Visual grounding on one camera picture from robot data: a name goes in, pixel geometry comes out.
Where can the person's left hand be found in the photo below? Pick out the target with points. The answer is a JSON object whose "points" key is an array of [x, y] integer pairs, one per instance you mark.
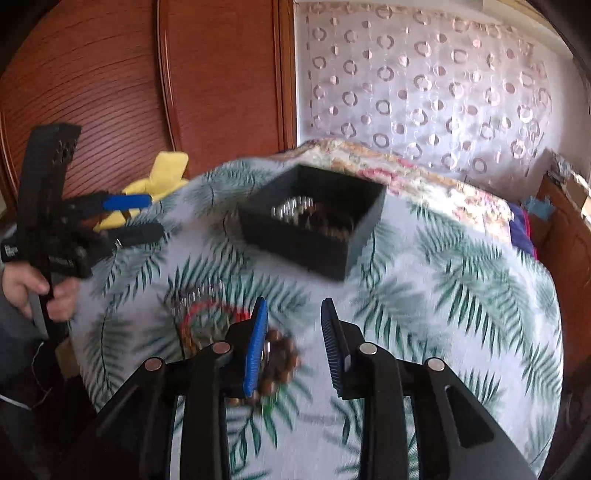
{"points": [[19, 280]]}

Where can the blue blanket with red trim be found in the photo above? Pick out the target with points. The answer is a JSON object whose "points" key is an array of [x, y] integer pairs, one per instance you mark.
{"points": [[520, 230]]}

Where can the red string charm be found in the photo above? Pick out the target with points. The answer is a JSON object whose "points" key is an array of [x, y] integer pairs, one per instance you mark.
{"points": [[205, 322]]}

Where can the silver flower hair comb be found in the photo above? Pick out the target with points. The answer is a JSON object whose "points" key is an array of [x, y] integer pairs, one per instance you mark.
{"points": [[184, 303]]}

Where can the circle-pattern sheer curtain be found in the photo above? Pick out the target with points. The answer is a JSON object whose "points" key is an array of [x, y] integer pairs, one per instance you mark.
{"points": [[467, 98]]}

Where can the yellow plush toy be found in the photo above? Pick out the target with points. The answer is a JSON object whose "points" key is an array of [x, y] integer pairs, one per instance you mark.
{"points": [[166, 176]]}

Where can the black square jewelry box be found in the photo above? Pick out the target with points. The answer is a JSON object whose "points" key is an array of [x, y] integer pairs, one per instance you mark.
{"points": [[318, 219]]}

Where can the wooden side cabinet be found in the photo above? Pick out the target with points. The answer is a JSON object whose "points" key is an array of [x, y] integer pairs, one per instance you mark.
{"points": [[564, 247]]}

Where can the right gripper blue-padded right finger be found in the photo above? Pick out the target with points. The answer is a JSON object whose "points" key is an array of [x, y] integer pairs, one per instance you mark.
{"points": [[342, 339]]}

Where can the palm leaf print cloth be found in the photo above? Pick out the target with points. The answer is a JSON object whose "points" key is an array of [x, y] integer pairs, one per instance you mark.
{"points": [[425, 286]]}

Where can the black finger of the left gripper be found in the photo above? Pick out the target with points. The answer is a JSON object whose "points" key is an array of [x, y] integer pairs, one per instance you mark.
{"points": [[135, 235]]}

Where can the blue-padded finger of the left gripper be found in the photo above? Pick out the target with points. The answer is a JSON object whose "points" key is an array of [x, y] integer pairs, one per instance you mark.
{"points": [[125, 202]]}

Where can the wooden wardrobe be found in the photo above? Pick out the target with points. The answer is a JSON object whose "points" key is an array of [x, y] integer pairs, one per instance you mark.
{"points": [[213, 79]]}

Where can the cardboard box on cabinet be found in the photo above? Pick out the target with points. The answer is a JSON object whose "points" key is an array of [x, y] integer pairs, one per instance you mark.
{"points": [[573, 185]]}

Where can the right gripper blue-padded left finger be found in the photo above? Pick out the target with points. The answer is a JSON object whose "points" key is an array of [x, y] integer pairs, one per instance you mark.
{"points": [[247, 339]]}

